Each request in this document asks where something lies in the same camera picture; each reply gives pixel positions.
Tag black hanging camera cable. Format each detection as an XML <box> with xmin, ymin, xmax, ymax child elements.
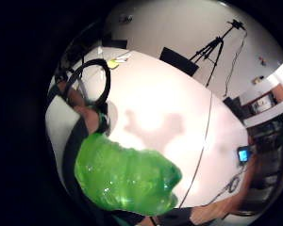
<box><xmin>223</xmin><ymin>29</ymin><xmax>248</xmax><ymax>97</ymax></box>

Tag small yellow object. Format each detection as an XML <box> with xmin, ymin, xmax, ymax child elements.
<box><xmin>107</xmin><ymin>59</ymin><xmax>120</xmax><ymax>70</ymax></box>

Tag white paper sheets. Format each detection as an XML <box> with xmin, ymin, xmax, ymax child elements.
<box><xmin>115</xmin><ymin>52</ymin><xmax>132</xmax><ymax>64</ymax></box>

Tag black tripod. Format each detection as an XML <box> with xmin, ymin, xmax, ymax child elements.
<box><xmin>189</xmin><ymin>27</ymin><xmax>235</xmax><ymax>89</ymax></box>

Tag black box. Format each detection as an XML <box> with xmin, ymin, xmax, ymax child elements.
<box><xmin>223</xmin><ymin>96</ymin><xmax>247</xmax><ymax>119</ymax></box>

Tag black flat panel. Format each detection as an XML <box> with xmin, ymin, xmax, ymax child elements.
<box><xmin>158</xmin><ymin>46</ymin><xmax>200</xmax><ymax>77</ymax></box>

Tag white shelf unit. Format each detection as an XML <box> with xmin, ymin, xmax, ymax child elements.
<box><xmin>240</xmin><ymin>61</ymin><xmax>283</xmax><ymax>189</ymax></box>

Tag black cable loop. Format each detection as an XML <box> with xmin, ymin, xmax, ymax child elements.
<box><xmin>63</xmin><ymin>57</ymin><xmax>112</xmax><ymax>106</ymax></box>

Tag person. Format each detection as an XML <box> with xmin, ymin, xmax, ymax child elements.
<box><xmin>44</xmin><ymin>93</ymin><xmax>97</xmax><ymax>202</ymax></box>

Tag black camera on tripod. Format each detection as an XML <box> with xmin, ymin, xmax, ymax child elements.
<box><xmin>228</xmin><ymin>19</ymin><xmax>247</xmax><ymax>31</ymax></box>

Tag thin black table cable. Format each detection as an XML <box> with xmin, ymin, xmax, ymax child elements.
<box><xmin>178</xmin><ymin>91</ymin><xmax>214</xmax><ymax>209</ymax></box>

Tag phone with blue screen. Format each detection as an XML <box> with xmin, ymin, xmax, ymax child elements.
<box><xmin>236</xmin><ymin>145</ymin><xmax>253</xmax><ymax>165</ymax></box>

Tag coiled black cable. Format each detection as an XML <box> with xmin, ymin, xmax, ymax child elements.
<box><xmin>209</xmin><ymin>169</ymin><xmax>247</xmax><ymax>205</ymax></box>

